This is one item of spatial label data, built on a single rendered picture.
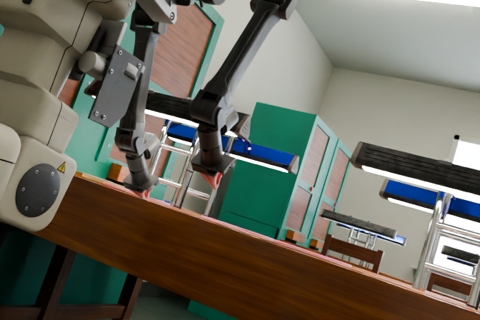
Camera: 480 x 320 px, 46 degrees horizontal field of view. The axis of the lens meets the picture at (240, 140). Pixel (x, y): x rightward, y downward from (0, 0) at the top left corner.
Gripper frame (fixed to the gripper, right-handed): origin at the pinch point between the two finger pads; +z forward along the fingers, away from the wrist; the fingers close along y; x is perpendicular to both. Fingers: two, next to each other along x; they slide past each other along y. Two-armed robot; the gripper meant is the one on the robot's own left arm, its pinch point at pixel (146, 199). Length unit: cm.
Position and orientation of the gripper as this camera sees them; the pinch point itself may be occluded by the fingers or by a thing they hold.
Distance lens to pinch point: 192.2
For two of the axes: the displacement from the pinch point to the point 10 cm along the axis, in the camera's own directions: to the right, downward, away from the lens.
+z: 0.8, 7.9, 6.1
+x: -4.6, 5.7, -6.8
